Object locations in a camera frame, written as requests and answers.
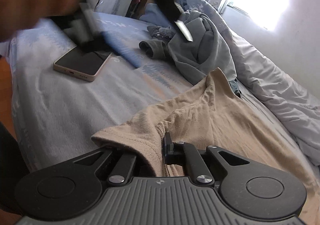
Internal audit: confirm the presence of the light grey bed sheet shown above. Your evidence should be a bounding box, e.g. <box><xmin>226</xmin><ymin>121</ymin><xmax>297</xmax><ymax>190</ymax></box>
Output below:
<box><xmin>0</xmin><ymin>11</ymin><xmax>320</xmax><ymax>173</ymax></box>

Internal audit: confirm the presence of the smartphone with beige case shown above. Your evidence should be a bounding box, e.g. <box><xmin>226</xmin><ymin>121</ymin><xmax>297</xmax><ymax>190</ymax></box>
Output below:
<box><xmin>53</xmin><ymin>47</ymin><xmax>112</xmax><ymax>82</ymax></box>

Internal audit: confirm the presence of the grey-green hoodie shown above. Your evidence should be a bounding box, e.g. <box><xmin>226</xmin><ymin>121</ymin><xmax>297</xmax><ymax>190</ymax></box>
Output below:
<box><xmin>139</xmin><ymin>10</ymin><xmax>238</xmax><ymax>88</ymax></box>

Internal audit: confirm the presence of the light grey rolled duvet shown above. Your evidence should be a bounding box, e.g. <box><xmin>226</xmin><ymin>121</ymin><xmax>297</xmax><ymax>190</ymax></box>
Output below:
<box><xmin>177</xmin><ymin>0</ymin><xmax>319</xmax><ymax>165</ymax></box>

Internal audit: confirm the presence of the tan t-shirt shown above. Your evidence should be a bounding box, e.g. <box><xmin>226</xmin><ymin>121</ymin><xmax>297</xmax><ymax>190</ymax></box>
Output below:
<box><xmin>92</xmin><ymin>69</ymin><xmax>319</xmax><ymax>224</ymax></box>

